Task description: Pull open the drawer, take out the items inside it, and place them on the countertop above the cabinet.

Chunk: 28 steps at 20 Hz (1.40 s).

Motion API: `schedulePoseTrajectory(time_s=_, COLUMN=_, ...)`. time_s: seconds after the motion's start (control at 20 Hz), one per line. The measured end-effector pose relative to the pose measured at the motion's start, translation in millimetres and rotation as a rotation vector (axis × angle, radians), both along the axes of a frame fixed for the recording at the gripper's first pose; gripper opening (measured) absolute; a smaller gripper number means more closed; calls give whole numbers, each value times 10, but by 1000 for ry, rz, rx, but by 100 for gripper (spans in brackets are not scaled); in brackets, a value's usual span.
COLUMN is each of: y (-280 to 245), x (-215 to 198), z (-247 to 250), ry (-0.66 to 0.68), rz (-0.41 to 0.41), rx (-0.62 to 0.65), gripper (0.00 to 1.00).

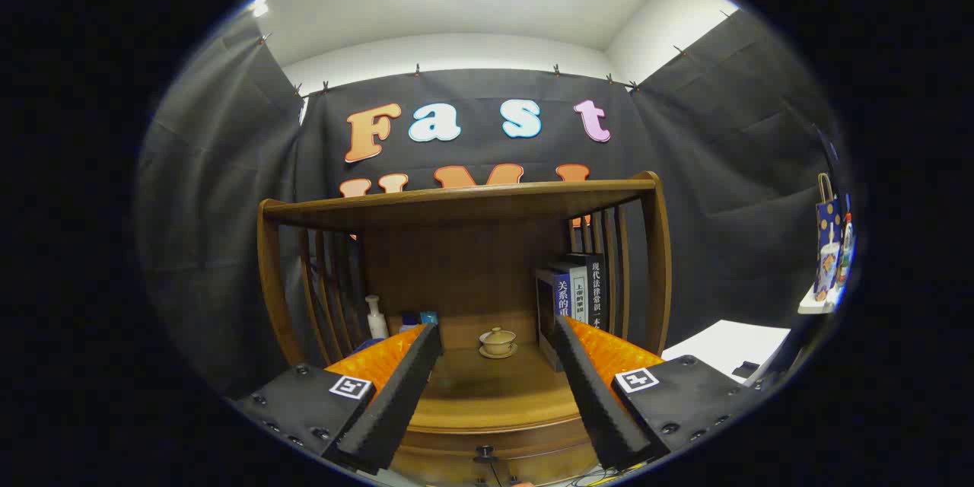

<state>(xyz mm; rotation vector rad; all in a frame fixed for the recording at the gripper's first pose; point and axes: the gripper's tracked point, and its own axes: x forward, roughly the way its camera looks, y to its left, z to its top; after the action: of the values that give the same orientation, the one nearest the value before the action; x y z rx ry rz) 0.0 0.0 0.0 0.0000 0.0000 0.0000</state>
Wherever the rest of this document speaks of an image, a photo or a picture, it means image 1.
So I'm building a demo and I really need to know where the white shelf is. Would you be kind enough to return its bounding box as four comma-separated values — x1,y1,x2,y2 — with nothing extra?
797,282,845,315

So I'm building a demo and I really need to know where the light spine book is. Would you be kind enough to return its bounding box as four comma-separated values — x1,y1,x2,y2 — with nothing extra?
569,265,591,324

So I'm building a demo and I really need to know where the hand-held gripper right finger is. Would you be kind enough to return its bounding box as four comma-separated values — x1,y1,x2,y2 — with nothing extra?
549,316,762,470

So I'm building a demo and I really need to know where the white pump bottle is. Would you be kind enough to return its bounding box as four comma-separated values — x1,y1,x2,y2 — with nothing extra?
365,294,389,341

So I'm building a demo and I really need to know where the white side cabinet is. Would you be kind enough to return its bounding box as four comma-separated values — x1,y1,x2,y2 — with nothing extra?
660,320,792,385

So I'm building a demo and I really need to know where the beige lidded teacup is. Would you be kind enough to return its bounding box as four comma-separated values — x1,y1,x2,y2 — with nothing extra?
479,327,517,355

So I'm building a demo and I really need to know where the wooden cabinet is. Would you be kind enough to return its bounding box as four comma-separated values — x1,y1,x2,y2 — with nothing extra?
256,171,673,484

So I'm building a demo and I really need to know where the wooden drawer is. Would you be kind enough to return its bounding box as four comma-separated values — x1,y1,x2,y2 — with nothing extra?
396,419,602,484

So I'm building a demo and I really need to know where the small colourful bottle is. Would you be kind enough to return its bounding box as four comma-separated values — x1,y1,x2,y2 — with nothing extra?
837,213,855,286

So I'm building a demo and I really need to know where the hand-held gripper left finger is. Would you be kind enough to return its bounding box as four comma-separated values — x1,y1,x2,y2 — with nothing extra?
232,323,444,475

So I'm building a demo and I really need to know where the blue dotted gift bag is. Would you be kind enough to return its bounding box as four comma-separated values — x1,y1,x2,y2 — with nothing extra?
814,173,844,301

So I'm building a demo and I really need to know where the black spine book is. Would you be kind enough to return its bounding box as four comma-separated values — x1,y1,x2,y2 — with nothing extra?
567,253,612,334

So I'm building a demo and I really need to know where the black backdrop cloth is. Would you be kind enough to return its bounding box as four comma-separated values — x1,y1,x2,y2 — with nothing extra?
135,9,845,396

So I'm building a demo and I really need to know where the blue spine book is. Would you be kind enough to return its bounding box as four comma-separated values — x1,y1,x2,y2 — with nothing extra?
534,266,573,372

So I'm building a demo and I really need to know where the wooden countertop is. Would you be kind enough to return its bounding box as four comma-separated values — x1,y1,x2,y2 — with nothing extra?
358,312,632,434

